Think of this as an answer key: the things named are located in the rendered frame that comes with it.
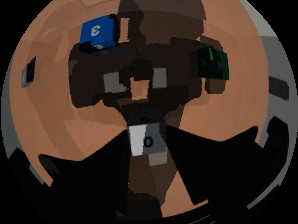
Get blue block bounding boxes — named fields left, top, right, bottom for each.
left=78, top=14, right=118, bottom=53

